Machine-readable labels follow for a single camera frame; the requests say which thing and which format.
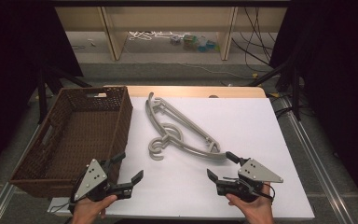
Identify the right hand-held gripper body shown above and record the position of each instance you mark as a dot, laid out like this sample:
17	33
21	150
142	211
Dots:
256	172

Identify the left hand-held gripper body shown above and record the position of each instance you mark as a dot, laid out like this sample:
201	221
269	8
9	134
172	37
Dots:
90	179

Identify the brown wicker basket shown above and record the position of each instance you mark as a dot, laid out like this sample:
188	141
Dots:
74	133

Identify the person's left hand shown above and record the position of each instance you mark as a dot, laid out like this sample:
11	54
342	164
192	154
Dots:
87	211

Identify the person's right hand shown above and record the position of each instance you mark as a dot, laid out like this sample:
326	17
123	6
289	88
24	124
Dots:
258	211

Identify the white table mat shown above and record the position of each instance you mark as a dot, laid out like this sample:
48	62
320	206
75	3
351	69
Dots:
245	130

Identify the black tripod stand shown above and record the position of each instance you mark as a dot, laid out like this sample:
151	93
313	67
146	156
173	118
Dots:
42	93
295	93

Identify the pile of small colourful things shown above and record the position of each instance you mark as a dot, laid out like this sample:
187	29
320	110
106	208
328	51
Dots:
192	42

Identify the black curtain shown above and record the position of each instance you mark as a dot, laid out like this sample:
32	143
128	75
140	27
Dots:
6	62
338	62

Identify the wooden shelf unit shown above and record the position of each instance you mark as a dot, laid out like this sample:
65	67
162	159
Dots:
167	18

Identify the metal floor rail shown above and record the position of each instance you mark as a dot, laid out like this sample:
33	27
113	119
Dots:
1	202
331	189

